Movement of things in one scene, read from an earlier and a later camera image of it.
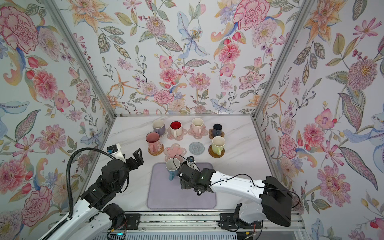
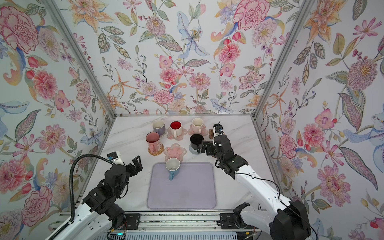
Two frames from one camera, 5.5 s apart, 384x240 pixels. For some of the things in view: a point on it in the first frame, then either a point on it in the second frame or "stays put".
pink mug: [153, 140] stays put
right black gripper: [183, 184] -> [210, 146]
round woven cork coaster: [158, 153] stays put
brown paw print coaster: [211, 133] stays put
